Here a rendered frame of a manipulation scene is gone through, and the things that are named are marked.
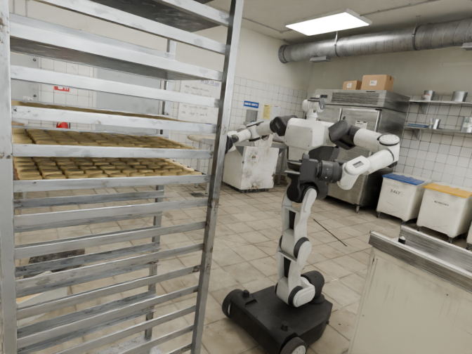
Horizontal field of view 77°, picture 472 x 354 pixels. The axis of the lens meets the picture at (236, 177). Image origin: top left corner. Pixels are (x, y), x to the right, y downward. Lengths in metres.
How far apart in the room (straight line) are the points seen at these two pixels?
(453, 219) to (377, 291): 3.54
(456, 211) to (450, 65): 2.31
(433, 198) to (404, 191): 0.41
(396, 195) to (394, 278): 3.82
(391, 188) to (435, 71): 2.04
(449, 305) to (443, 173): 4.38
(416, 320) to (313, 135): 0.97
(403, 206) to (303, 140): 3.82
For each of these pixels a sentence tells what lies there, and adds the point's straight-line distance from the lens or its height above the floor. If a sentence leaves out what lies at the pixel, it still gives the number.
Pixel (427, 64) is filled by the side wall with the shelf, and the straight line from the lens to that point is 6.15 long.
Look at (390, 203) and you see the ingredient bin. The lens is 5.43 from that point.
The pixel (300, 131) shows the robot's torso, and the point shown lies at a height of 1.34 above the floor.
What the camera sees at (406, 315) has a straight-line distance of 1.65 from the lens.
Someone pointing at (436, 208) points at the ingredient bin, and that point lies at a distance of 5.17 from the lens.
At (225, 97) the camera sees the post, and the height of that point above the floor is 1.43.
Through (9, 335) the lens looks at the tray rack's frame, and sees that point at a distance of 1.05.
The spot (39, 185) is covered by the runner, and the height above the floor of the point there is 1.14.
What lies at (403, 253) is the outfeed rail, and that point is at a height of 0.87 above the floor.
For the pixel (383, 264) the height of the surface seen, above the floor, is 0.78.
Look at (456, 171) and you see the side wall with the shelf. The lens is 5.75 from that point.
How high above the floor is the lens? 1.38
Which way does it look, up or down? 12 degrees down
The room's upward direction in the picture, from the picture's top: 8 degrees clockwise
